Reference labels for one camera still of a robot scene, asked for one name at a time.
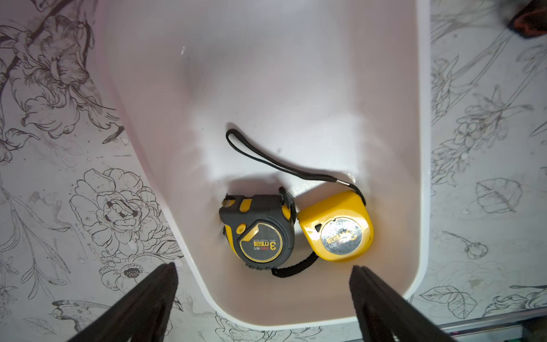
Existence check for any white storage box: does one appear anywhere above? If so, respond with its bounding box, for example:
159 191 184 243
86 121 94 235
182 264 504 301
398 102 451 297
95 1 431 330

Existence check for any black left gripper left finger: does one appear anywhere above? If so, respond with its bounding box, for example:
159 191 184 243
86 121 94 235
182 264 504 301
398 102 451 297
71 262 179 342

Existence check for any black yellow tape measure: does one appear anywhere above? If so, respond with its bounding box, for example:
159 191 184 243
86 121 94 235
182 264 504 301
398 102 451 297
226 129 374 262
219 187 319 278

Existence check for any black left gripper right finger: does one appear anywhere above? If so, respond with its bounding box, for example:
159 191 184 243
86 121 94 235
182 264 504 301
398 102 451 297
349 266 453 342

